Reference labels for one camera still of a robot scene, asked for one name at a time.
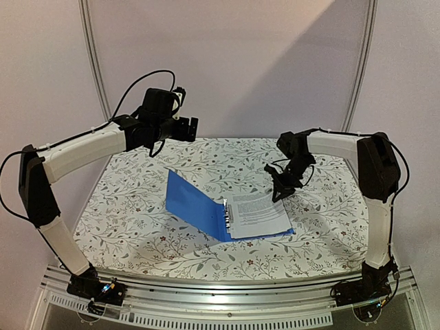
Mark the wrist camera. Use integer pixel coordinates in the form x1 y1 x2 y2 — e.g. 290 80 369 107
264 164 278 177
172 87 186 120

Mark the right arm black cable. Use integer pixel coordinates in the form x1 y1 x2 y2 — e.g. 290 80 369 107
271 129 410 303

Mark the aluminium front rail frame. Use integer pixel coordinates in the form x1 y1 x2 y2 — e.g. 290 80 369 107
29 266 430 329

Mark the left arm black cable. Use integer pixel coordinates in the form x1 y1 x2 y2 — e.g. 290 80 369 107
0 70 176 221

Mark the left aluminium vertical post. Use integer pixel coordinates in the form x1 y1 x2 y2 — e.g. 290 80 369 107
78 0 111 120

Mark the right aluminium vertical post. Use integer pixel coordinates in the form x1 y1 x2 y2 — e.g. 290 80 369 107
341 0 378 132

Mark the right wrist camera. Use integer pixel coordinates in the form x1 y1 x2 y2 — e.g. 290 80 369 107
264 164 278 177

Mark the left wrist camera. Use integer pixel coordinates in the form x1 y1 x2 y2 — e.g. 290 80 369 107
172 87 186 120

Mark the blue ring binder folder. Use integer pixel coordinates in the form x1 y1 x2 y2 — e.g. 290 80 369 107
166 170 294 242

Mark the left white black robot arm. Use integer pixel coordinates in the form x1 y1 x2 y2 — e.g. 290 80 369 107
19 87 198 298

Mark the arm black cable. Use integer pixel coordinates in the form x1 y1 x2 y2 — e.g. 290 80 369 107
271 129 410 303
0 70 176 221

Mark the aluminium vertical post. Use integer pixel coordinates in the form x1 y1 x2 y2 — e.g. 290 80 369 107
78 0 111 120
341 0 378 132

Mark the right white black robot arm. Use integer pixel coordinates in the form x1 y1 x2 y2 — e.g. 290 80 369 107
264 129 401 300

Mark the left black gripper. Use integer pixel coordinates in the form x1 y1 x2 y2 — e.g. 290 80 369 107
153 116 198 143

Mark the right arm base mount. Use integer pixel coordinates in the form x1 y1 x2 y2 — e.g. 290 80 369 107
330 270 400 325

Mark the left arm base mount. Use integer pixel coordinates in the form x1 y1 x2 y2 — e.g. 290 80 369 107
67 274 127 316

